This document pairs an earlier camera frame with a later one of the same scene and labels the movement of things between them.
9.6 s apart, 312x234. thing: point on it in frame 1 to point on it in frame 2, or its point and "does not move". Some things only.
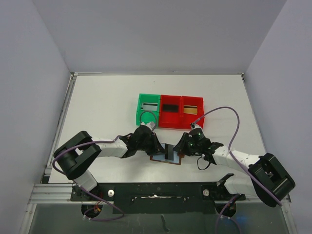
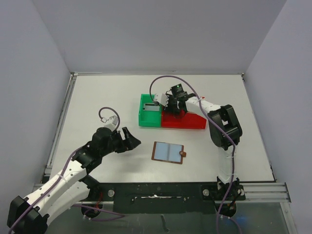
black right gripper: (183, 143) to (169, 105)
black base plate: (187, 198) does not move
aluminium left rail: (60, 122) does not move
